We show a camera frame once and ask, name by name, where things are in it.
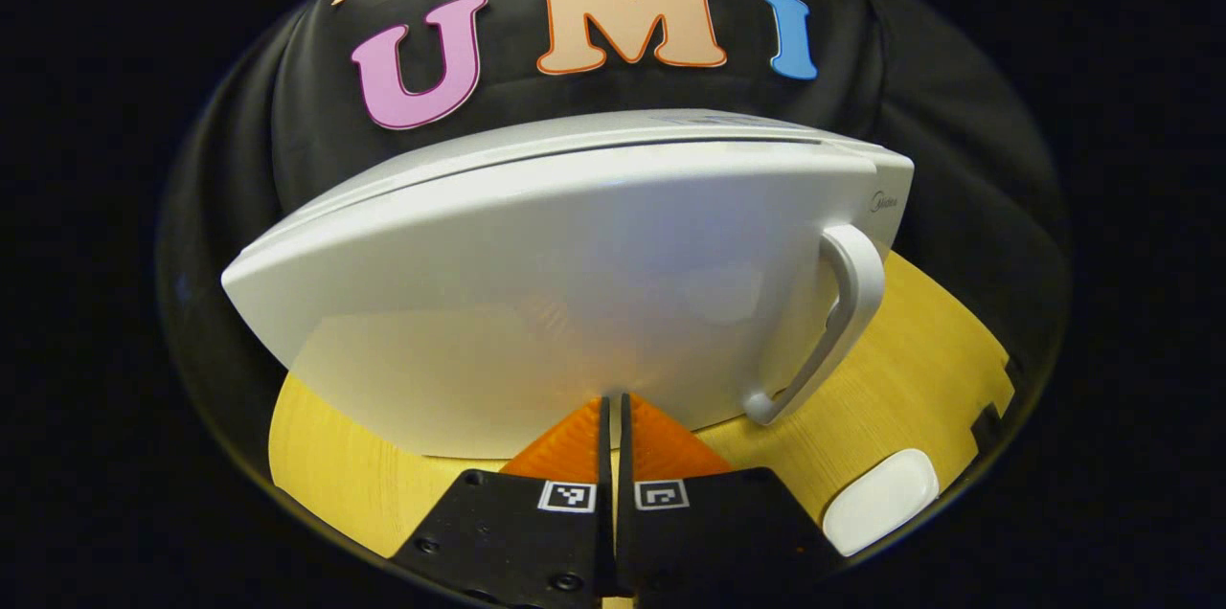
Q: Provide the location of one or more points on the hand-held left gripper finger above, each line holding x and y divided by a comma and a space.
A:
624, 456
605, 456

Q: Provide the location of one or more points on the white plate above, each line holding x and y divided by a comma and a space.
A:
881, 504

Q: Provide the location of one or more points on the white microwave oven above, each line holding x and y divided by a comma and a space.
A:
575, 283

